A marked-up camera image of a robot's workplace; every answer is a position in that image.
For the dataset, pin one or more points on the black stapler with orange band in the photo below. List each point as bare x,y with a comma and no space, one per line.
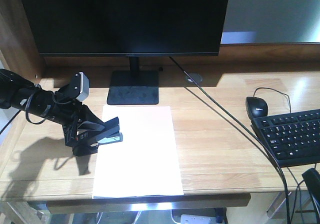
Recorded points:
92,135

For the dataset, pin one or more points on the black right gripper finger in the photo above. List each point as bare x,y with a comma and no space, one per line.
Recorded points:
311,178

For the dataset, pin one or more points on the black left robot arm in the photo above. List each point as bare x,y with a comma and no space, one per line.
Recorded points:
22,94

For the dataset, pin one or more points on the black keyboard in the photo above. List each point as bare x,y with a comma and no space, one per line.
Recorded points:
292,138

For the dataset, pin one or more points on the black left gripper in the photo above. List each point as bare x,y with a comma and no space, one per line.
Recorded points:
74,117

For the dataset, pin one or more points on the white paper sheet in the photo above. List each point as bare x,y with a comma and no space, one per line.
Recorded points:
145,162

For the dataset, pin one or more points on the black computer mouse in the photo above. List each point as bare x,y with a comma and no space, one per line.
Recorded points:
256,107

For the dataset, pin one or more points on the black computer monitor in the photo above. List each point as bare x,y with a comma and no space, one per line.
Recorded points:
131,29

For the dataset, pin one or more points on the wooden desk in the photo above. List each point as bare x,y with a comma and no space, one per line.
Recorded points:
220,164

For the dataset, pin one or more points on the white power strip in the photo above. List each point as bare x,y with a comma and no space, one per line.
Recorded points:
197,219

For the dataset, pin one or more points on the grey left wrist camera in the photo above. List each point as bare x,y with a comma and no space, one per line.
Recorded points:
77,89

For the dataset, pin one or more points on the grey desk cable grommet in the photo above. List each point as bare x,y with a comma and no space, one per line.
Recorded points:
194,77

